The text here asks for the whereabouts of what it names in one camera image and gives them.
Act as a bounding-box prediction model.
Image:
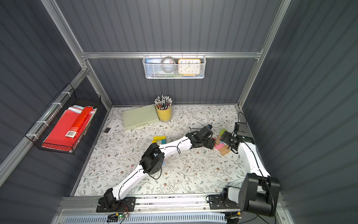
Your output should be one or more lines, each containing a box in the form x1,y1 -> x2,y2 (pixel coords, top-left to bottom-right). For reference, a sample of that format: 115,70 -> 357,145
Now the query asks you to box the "lime green block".
219,129 -> 227,135

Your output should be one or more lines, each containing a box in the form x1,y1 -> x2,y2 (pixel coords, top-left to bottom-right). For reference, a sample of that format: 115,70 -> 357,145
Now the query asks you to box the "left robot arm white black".
103,124 -> 214,209

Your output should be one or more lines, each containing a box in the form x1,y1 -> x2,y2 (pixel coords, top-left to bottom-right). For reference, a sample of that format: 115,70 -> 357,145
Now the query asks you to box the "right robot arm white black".
221,122 -> 280,217

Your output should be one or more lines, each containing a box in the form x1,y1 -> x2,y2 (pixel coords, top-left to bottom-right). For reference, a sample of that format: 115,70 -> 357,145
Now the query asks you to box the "natural wood block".
219,145 -> 231,156
215,135 -> 221,145

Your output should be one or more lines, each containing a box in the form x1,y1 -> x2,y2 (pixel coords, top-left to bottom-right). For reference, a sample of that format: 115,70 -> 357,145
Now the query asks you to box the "long pink block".
215,143 -> 225,150

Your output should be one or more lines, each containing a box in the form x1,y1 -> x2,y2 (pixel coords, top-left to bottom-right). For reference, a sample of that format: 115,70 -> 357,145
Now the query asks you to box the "yellow pencil cup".
156,106 -> 172,122

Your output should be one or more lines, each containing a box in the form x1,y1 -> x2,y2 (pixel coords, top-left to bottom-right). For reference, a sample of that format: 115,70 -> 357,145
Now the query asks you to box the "bundle of pencils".
154,95 -> 172,110

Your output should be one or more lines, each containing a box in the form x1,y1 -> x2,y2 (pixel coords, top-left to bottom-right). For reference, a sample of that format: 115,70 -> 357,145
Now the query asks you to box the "pale green book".
122,105 -> 159,131

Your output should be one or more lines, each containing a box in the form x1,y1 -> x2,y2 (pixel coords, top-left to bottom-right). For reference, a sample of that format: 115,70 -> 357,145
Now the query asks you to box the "yellow alarm clock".
178,58 -> 201,76

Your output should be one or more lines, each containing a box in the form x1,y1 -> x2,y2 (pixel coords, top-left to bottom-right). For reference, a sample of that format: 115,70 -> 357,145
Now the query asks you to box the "grey tape roll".
160,56 -> 176,74

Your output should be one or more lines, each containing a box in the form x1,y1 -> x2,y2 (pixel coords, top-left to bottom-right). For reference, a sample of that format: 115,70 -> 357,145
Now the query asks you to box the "white remote control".
103,118 -> 118,135

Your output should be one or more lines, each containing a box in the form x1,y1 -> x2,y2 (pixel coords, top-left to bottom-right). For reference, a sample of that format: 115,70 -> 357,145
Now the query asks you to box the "red long box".
65,106 -> 93,139

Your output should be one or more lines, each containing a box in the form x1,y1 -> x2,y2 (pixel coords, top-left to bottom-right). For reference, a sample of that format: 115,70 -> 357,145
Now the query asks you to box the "red folder stack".
41,105 -> 97,153

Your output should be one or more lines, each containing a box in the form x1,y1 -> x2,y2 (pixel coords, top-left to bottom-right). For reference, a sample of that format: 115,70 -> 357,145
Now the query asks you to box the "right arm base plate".
206,195 -> 239,210

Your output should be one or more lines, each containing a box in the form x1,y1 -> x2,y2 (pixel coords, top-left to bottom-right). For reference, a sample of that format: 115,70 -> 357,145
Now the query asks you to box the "white wire wall basket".
142,53 -> 207,79

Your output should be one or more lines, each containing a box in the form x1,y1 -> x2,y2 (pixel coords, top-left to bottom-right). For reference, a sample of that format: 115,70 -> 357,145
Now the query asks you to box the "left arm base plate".
96,197 -> 136,213

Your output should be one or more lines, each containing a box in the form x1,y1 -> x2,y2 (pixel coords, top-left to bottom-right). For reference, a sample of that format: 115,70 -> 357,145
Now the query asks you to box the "black wire side basket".
25,85 -> 102,154

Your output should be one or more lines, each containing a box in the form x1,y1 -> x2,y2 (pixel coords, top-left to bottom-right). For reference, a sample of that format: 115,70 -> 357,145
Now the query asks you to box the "aluminium rail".
55,193 -> 212,216

